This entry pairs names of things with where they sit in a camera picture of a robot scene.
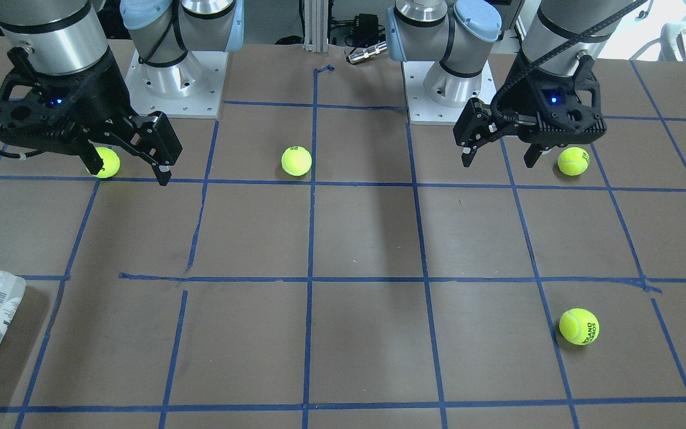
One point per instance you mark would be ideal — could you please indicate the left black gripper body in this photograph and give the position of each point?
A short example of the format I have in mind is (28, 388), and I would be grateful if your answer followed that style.
(514, 97)

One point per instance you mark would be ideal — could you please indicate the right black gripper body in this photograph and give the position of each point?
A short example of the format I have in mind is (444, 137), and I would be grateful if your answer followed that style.
(103, 94)

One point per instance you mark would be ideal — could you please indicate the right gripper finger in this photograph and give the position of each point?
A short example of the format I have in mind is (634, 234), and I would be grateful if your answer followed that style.
(88, 154)
(150, 137)

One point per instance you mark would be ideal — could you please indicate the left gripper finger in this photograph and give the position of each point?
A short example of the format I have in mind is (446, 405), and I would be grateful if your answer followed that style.
(477, 126)
(533, 153)

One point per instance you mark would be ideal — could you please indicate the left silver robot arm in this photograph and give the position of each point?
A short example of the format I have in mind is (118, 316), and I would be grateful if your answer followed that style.
(460, 35)

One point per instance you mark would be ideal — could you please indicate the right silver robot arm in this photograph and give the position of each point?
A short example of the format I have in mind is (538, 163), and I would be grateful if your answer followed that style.
(66, 36)

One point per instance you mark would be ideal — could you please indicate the tennis ball near base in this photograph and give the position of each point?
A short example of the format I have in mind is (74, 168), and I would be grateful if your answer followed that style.
(573, 161)
(111, 163)

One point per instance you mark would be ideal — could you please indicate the centre back tennis ball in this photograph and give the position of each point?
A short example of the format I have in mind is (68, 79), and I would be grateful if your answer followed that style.
(296, 161)

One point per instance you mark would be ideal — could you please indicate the front Roland Garros tennis ball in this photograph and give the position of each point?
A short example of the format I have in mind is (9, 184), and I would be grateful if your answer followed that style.
(579, 326)

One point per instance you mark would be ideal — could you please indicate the silver metal cylinder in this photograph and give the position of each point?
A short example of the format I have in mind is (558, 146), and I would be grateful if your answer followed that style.
(361, 54)

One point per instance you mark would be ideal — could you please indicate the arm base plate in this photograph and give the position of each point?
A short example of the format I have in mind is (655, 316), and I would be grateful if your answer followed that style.
(420, 101)
(191, 88)

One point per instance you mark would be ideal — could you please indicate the aluminium frame post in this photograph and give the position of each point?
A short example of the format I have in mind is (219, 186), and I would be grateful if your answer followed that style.
(316, 26)

